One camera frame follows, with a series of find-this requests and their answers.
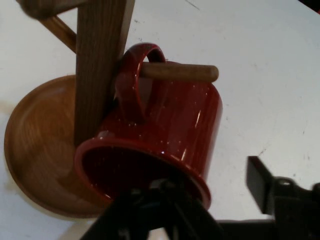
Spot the wooden mug tree stand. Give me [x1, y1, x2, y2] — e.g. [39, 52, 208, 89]
[3, 0, 220, 220]

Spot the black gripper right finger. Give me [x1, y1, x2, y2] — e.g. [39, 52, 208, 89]
[245, 155, 320, 222]

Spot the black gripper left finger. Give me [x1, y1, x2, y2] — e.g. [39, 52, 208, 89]
[79, 178, 226, 240]

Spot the red speckled enamel mug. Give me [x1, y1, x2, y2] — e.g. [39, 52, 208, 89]
[73, 42, 224, 210]

